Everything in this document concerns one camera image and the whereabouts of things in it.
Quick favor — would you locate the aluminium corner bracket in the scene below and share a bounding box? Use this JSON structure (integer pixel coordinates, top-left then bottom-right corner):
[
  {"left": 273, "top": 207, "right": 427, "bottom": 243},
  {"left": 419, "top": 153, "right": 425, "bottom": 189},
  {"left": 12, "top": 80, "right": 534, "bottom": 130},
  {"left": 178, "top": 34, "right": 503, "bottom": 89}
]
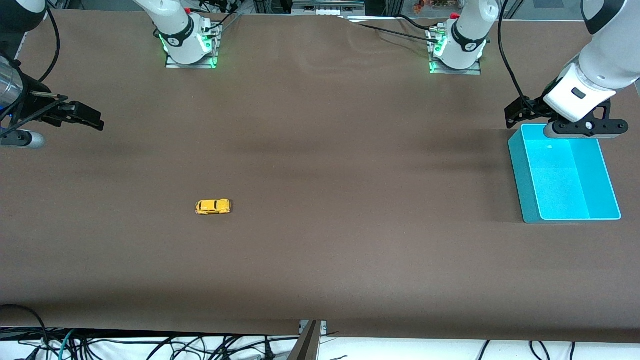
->
[{"left": 299, "top": 320, "right": 328, "bottom": 336}]

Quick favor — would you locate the white power strip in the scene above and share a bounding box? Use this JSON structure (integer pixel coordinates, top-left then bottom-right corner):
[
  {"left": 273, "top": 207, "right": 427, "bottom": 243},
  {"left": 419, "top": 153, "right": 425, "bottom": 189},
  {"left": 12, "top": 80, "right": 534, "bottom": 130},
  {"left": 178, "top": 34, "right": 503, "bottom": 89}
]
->
[{"left": 291, "top": 0, "right": 366, "bottom": 16}]

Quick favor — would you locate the black looped floor cable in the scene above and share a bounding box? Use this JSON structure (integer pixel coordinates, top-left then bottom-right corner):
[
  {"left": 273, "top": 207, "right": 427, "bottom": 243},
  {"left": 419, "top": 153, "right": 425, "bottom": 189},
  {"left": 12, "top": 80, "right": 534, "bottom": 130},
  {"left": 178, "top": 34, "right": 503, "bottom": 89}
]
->
[{"left": 0, "top": 304, "right": 51, "bottom": 351}]

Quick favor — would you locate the teal floor cable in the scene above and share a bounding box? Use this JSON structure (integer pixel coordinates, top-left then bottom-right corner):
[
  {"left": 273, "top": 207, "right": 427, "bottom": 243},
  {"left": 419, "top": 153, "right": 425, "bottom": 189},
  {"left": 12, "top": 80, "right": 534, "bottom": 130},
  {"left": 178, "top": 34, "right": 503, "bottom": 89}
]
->
[{"left": 59, "top": 328, "right": 77, "bottom": 360}]

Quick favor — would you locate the dark frame post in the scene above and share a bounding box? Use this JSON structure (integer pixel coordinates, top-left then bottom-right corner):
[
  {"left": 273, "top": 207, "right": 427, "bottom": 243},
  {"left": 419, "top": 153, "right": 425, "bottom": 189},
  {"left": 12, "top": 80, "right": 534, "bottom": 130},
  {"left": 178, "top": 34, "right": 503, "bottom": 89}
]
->
[{"left": 287, "top": 320, "right": 321, "bottom": 360}]

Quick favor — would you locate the short black tabletop cable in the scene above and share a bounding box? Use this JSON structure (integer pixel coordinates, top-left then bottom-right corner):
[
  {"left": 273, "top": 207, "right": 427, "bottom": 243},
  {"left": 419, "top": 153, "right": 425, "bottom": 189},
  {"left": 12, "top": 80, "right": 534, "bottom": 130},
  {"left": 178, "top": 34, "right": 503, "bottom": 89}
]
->
[{"left": 397, "top": 14, "right": 441, "bottom": 31}]

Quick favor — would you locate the turquoise plastic bin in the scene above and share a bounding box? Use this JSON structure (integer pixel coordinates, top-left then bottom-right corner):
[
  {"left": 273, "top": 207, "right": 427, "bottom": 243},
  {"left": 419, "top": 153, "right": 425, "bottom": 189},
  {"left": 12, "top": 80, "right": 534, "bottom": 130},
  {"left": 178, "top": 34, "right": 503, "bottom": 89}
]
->
[{"left": 508, "top": 123, "right": 622, "bottom": 224}]

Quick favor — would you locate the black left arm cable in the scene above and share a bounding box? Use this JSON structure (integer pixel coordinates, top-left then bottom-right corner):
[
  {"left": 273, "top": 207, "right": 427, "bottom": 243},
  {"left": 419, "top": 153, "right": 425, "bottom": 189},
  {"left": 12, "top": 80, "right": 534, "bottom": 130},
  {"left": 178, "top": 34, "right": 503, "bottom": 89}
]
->
[{"left": 497, "top": 0, "right": 531, "bottom": 108}]

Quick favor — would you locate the black base cable bundle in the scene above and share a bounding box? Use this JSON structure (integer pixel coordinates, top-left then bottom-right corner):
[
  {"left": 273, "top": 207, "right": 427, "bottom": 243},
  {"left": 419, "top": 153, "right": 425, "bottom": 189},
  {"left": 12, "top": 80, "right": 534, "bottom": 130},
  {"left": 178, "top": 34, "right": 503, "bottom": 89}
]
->
[{"left": 202, "top": 0, "right": 243, "bottom": 33}]

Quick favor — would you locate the long black tabletop cable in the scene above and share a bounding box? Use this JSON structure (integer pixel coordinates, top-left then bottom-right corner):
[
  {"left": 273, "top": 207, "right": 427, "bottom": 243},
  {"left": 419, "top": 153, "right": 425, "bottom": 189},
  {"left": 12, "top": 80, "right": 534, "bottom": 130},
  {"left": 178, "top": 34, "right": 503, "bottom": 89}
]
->
[{"left": 350, "top": 20, "right": 443, "bottom": 43}]

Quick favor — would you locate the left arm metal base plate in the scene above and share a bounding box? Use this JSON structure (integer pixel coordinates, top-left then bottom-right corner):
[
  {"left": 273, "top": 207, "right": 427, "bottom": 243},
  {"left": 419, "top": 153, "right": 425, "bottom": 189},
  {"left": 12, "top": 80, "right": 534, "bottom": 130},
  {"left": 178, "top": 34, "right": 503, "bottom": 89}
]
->
[{"left": 427, "top": 27, "right": 482, "bottom": 76}]

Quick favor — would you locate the orange toy clutter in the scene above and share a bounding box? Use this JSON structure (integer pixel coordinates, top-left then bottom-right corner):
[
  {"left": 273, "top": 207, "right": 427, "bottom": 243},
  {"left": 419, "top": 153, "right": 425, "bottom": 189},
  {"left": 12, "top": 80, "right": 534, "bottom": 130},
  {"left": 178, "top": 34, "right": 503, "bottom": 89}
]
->
[{"left": 412, "top": 0, "right": 451, "bottom": 13}]

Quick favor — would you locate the yellow toy beetle car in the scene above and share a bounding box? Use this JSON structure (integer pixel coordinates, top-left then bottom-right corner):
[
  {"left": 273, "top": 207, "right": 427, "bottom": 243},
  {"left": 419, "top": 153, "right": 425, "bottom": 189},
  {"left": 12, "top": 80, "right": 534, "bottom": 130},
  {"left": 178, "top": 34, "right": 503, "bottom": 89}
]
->
[{"left": 195, "top": 198, "right": 232, "bottom": 216}]

